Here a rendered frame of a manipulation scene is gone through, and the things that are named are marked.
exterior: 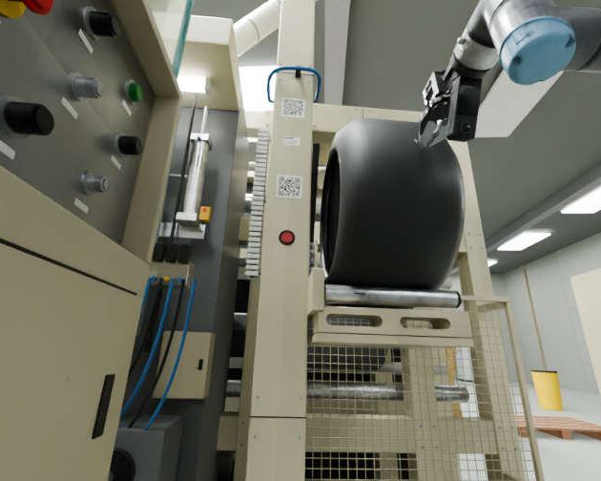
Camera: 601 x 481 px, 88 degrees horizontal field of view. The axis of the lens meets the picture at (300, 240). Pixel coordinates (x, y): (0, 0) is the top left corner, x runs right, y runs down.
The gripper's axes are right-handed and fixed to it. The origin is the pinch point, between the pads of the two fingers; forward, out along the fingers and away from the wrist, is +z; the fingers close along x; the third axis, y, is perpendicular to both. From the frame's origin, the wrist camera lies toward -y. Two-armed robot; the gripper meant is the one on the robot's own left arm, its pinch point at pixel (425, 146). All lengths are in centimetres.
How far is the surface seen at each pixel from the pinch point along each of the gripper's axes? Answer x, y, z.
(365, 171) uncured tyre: 14.0, -6.0, 3.1
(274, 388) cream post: 33, -52, 28
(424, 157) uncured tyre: -0.2, -1.9, 1.8
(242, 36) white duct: 56, 100, 40
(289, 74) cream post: 33, 44, 17
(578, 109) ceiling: -321, 267, 190
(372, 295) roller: 10.2, -31.1, 18.1
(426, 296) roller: -3.3, -30.8, 18.0
